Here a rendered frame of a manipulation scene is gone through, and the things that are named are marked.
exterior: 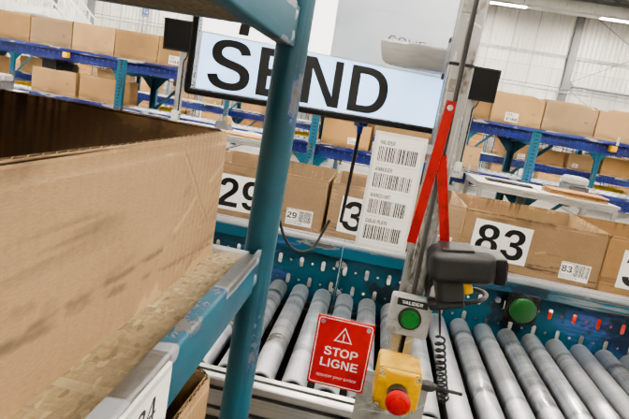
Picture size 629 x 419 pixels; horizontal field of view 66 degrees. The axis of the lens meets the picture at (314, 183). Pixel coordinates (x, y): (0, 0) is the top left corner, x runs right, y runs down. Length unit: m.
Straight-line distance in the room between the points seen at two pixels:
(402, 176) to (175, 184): 0.55
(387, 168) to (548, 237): 0.80
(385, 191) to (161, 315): 0.57
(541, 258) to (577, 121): 4.85
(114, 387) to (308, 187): 1.23
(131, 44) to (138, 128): 6.36
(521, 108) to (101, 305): 5.97
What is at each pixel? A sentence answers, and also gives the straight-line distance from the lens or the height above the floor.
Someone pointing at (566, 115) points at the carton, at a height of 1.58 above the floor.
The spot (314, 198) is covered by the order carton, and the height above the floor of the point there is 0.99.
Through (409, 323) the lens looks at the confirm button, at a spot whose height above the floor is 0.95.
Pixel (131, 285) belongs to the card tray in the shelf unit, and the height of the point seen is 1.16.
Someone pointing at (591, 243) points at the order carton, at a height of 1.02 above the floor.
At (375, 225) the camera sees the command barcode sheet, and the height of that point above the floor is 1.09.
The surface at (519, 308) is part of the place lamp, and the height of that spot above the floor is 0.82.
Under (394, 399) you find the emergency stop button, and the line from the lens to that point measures 0.82.
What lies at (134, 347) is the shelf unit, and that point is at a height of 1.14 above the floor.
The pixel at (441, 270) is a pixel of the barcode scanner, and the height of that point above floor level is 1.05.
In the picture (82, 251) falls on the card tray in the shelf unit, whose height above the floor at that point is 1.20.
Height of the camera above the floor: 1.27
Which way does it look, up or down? 10 degrees down
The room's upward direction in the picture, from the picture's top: 10 degrees clockwise
